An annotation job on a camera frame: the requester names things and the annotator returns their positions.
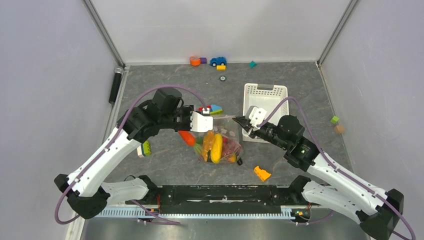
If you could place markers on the multicolour brick stack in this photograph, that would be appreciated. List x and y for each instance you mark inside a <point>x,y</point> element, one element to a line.
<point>210,110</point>

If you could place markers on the orange cheese wedge toy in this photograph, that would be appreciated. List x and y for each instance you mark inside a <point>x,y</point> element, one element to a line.
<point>262,174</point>

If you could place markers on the black microphone on table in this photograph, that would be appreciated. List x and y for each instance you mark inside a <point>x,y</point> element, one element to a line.
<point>239,161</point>

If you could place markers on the orange red mango toy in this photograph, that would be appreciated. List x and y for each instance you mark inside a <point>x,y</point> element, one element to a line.
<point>232,158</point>

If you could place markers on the clear polka dot zip bag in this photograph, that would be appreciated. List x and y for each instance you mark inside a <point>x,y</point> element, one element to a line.
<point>224,125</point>

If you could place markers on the orange carrot toy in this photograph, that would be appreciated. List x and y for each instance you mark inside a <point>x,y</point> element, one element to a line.
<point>187,137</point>

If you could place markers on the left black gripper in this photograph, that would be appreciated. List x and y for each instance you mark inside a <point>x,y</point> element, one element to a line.
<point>187,127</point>

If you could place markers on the yellow brick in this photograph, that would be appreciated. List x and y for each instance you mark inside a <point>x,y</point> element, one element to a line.
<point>221,67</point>

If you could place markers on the yellow corn toy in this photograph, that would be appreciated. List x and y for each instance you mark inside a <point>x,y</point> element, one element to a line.
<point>216,151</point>

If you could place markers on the teal block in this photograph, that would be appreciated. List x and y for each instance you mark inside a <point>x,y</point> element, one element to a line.
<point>252,64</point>

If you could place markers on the small white green brick stack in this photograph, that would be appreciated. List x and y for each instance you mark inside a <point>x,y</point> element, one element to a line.
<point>144,149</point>

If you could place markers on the white toothed cable rail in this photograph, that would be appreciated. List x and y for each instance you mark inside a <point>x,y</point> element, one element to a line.
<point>139,213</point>

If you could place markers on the orange yellow fruit toy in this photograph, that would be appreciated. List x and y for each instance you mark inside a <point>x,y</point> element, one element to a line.
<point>207,144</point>

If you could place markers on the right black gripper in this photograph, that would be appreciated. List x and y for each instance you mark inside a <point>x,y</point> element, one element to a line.
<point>244,122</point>

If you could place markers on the small round disc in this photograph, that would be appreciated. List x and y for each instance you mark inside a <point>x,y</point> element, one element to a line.
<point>222,78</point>

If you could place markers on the red grape bunch toy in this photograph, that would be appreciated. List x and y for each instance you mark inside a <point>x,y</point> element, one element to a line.
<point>230,147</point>

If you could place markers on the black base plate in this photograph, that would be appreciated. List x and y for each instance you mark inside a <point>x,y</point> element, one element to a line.
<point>219,199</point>

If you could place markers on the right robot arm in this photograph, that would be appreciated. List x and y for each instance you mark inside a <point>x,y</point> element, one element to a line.
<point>376,210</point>

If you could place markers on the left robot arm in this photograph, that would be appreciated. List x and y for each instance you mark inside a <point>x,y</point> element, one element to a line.
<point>86,189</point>

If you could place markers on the black microphone at wall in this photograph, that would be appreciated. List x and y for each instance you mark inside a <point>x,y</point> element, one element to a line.
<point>116,83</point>

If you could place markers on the green cube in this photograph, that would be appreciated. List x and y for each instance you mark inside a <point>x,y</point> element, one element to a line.
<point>335,120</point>

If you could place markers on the white perforated basket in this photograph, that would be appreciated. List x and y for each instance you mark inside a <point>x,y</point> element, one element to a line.
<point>266,96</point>

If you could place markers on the tan wooden cube right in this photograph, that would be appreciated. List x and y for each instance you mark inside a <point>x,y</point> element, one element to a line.
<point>339,129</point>

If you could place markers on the blue toy car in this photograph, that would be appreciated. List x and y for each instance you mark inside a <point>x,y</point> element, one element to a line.
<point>218,61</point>

